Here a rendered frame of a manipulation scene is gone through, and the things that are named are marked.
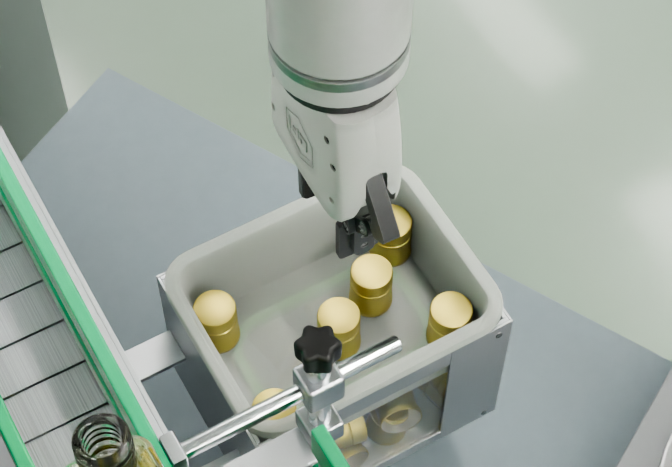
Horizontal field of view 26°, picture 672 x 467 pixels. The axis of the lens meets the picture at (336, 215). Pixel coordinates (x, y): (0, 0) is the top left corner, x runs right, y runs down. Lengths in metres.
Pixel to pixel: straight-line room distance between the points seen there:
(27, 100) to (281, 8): 1.17
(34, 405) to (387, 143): 0.33
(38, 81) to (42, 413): 0.94
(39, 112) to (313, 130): 1.12
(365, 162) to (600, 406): 0.56
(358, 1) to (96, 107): 0.81
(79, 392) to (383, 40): 0.37
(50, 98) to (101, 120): 0.42
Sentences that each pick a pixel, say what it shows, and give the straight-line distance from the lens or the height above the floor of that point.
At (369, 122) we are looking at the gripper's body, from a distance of 0.86.
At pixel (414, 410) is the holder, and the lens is 1.16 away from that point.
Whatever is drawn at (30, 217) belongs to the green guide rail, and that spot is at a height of 1.14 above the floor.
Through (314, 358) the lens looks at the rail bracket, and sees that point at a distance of 0.89.
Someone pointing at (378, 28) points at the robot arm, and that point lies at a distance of 0.80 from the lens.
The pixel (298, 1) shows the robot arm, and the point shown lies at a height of 1.38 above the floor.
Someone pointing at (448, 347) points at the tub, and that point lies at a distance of 1.09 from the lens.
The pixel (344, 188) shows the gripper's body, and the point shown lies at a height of 1.23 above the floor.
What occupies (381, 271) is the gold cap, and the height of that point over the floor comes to 0.98.
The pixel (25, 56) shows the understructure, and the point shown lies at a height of 0.55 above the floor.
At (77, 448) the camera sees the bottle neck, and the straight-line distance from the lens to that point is 0.73.
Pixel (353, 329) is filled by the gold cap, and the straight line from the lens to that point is 1.13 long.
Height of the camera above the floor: 1.97
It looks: 57 degrees down
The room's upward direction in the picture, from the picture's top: straight up
